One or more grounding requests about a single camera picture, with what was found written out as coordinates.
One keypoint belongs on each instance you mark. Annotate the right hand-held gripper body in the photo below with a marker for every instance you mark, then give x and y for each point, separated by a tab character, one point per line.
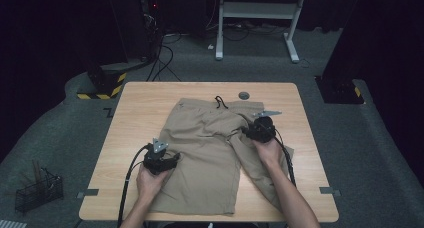
264	129

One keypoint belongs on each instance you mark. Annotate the small white plug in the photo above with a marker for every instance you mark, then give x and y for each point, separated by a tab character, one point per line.
210	47

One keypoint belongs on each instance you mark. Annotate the person's right hand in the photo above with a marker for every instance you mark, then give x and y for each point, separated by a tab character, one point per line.
270	153

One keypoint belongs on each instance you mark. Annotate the khaki shorts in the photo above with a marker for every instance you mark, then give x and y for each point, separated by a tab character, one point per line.
206	161

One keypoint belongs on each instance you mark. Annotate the person's left hand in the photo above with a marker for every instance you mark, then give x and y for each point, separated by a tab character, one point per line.
151	184

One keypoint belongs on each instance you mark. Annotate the dark computer tower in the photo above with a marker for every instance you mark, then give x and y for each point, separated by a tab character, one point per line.
151	8

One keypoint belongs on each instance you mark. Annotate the white metal desk frame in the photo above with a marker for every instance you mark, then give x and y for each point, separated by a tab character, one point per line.
256	9

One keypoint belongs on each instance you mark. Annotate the black yellow striped stand base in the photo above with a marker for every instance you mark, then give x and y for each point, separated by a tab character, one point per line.
108	83

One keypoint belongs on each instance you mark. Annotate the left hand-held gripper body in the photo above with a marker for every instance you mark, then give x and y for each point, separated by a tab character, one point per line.
155	159

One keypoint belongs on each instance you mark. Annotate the grey tape strip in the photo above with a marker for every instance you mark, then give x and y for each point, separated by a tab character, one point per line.
88	192
328	190

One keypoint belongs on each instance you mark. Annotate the black stand base yellow mark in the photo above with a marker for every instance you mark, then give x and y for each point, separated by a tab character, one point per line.
338	89

